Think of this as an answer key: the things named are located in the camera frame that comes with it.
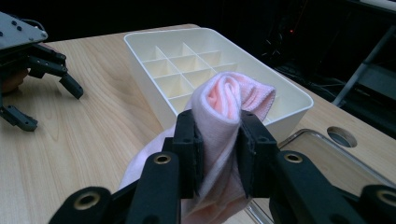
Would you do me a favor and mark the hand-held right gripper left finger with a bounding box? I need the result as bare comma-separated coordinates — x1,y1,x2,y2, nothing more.
125,109,205,224

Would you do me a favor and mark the white divided storage box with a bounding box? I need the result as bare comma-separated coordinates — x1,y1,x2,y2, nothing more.
123,27,315,145

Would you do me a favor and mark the white metal stand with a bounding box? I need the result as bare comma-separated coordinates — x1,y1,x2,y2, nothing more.
331,25,396,108

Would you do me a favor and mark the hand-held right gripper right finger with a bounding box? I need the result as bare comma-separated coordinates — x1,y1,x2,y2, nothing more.
236,110,368,224

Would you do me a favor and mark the pink sock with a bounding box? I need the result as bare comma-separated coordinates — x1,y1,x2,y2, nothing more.
119,71,277,224

